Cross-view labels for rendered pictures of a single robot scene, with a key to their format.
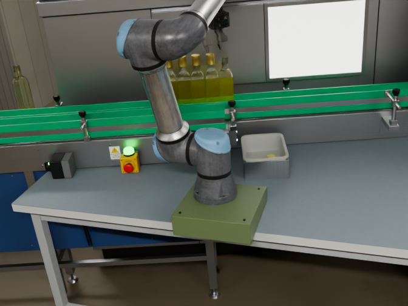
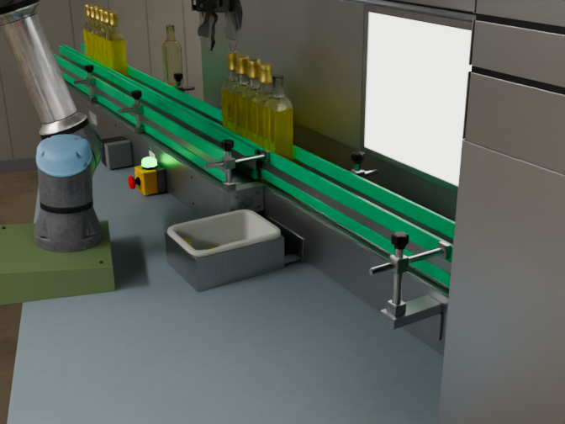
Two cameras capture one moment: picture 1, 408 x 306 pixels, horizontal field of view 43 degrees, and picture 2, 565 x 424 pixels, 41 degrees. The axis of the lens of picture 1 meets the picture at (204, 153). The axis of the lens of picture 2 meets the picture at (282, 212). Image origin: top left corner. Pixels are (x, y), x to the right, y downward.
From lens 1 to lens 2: 1.96 m
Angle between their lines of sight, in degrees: 51
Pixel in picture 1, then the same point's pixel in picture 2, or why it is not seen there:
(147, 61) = not seen: outside the picture
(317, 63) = (425, 148)
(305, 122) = (330, 236)
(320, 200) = (136, 331)
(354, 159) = (311, 335)
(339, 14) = (462, 56)
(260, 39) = (357, 68)
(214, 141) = (40, 151)
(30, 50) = not seen: hidden behind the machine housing
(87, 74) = (220, 60)
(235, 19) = (332, 23)
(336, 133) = (365, 287)
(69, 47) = not seen: hidden behind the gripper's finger
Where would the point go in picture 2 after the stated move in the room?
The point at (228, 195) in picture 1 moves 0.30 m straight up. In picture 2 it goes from (48, 240) to (29, 107)
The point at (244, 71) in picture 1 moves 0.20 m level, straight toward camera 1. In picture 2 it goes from (338, 119) to (266, 130)
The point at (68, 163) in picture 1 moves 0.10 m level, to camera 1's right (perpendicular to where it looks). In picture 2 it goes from (108, 149) to (120, 157)
